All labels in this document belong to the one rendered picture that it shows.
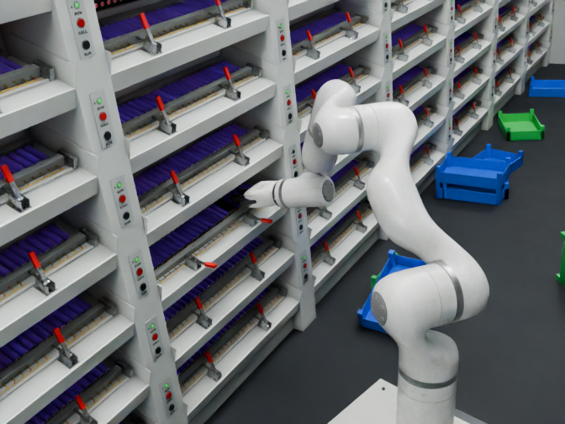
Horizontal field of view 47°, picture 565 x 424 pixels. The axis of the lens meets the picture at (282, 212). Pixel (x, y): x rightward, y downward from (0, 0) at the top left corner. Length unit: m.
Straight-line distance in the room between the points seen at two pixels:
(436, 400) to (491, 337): 0.97
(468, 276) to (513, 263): 1.44
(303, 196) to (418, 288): 0.65
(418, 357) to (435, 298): 0.13
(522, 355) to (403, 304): 1.10
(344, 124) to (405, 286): 0.36
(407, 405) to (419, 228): 0.37
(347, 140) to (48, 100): 0.60
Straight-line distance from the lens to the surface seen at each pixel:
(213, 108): 1.74
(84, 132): 1.42
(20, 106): 1.33
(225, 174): 1.82
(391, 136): 1.39
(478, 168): 3.32
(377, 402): 1.60
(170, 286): 1.72
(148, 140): 1.58
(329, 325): 2.36
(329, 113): 1.37
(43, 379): 1.53
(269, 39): 1.91
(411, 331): 1.24
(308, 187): 1.78
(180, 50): 1.60
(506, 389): 2.14
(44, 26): 1.41
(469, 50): 3.67
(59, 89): 1.38
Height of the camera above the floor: 1.43
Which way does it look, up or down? 27 degrees down
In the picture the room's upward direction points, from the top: 6 degrees counter-clockwise
